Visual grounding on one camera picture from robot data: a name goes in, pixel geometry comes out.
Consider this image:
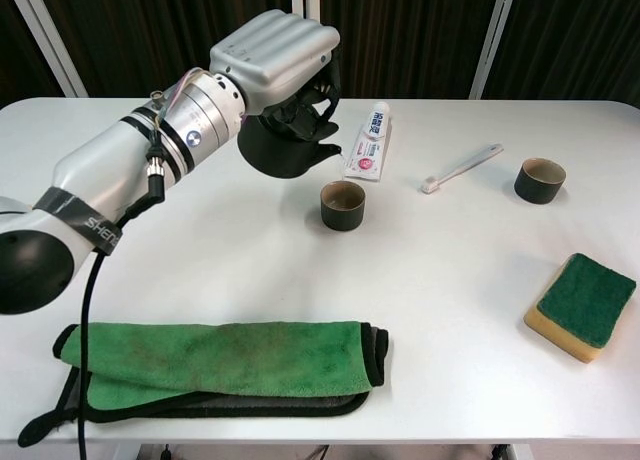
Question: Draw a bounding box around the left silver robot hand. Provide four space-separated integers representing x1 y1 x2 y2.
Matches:
208 8 346 144

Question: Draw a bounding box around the black teapot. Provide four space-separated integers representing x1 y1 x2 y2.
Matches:
237 114 345 179

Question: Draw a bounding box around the small dark ceramic cup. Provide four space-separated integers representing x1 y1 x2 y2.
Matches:
320 180 367 232
513 157 568 205

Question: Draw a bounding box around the black pleated curtain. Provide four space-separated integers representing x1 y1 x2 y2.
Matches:
0 0 640 109

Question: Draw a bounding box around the white toothpaste tube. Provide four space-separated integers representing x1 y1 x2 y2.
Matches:
342 101 392 182

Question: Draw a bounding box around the white toothbrush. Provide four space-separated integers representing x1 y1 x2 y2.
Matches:
419 142 505 195

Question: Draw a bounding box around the green folded microfibre cloth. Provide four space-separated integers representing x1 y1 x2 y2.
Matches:
16 320 390 449

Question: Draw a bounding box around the yellow green scouring sponge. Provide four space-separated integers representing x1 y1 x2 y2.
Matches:
523 252 638 364

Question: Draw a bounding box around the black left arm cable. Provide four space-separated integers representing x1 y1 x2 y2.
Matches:
74 144 167 460

